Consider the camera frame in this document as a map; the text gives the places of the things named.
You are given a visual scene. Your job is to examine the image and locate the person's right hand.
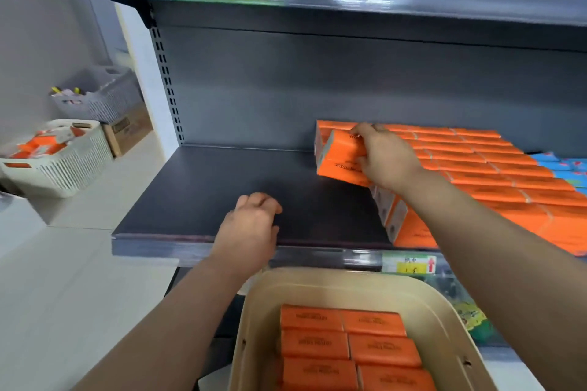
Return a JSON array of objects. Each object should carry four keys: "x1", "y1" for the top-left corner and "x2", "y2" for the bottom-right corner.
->
[{"x1": 349, "y1": 122, "x2": 426, "y2": 195}]

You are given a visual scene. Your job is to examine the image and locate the person's left hand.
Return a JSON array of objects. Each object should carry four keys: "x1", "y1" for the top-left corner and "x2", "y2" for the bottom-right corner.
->
[{"x1": 207, "y1": 193, "x2": 283, "y2": 278}]

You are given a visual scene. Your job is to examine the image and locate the orange tissue pack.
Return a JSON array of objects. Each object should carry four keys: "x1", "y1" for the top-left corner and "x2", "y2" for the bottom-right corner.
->
[{"x1": 316, "y1": 129, "x2": 373, "y2": 188}]

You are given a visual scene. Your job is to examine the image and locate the person's left forearm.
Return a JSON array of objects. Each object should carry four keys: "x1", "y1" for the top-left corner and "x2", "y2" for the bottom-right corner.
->
[{"x1": 71, "y1": 256, "x2": 258, "y2": 391}]

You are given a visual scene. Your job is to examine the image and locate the person's right forearm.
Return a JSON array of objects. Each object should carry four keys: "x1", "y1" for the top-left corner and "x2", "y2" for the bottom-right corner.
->
[{"x1": 397, "y1": 169, "x2": 587, "y2": 391}]

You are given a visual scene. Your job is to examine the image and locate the beige plastic bin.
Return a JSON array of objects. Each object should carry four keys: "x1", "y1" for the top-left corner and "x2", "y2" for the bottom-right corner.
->
[{"x1": 228, "y1": 266, "x2": 499, "y2": 391}]

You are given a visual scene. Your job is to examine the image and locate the small green yellow price label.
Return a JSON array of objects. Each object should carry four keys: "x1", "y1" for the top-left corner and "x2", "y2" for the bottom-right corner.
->
[{"x1": 381, "y1": 252, "x2": 437, "y2": 275}]

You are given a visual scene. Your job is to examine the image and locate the rows of orange tissue packets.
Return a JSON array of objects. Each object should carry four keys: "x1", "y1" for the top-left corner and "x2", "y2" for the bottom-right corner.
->
[{"x1": 316, "y1": 120, "x2": 587, "y2": 257}]

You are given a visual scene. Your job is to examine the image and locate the dark grey metal shelf unit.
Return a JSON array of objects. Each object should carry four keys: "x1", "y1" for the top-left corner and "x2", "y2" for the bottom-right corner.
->
[{"x1": 0, "y1": 0, "x2": 587, "y2": 361}]

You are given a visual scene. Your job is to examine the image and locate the layer of orange tissue packets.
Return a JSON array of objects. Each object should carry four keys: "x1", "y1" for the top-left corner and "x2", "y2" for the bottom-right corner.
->
[{"x1": 277, "y1": 305, "x2": 437, "y2": 391}]

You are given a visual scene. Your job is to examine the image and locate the brown cardboard box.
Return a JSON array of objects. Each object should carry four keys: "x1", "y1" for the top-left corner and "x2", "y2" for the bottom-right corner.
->
[{"x1": 102, "y1": 102, "x2": 154, "y2": 158}]

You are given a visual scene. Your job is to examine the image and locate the green printed packets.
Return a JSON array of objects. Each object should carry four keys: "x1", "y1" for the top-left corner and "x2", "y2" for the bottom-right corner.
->
[{"x1": 424, "y1": 263, "x2": 506, "y2": 346}]

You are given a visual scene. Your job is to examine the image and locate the row of blue packets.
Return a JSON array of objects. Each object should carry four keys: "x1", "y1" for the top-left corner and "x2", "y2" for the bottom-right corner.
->
[{"x1": 527, "y1": 152, "x2": 587, "y2": 196}]

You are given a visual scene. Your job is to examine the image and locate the grey slotted plastic basket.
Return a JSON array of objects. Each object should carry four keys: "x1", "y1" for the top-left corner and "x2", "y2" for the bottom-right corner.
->
[{"x1": 50, "y1": 65, "x2": 144, "y2": 125}]

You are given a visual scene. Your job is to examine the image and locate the white slotted plastic basket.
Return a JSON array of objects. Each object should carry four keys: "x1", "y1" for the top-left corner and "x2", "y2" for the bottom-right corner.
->
[{"x1": 0, "y1": 119, "x2": 114, "y2": 199}]

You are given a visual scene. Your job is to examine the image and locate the heap of orange white packets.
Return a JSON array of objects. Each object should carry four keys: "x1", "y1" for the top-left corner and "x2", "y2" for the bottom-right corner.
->
[{"x1": 8, "y1": 126, "x2": 88, "y2": 160}]

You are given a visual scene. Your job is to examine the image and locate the yellow white items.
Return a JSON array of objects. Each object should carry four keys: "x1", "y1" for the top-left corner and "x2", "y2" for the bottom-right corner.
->
[{"x1": 50, "y1": 86, "x2": 86, "y2": 105}]

